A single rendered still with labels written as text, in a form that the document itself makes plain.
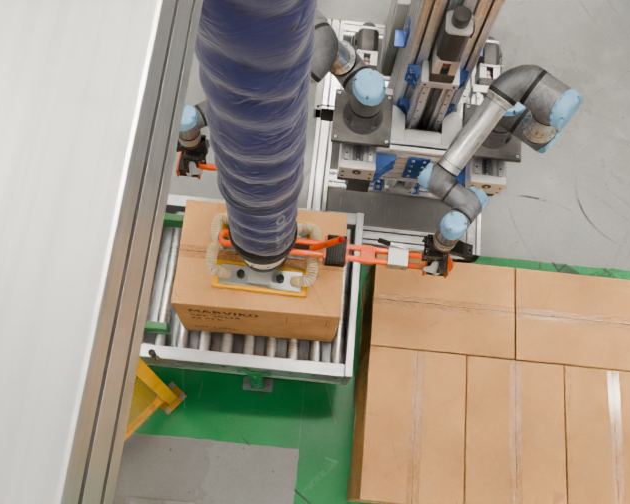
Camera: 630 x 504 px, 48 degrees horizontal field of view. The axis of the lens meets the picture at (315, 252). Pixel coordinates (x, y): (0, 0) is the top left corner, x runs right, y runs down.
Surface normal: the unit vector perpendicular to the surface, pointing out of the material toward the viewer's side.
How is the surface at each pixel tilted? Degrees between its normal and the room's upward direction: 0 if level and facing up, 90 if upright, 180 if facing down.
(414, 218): 0
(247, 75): 74
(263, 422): 0
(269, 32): 80
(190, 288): 0
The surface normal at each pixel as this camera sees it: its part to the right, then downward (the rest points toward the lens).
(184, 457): 0.05, -0.33
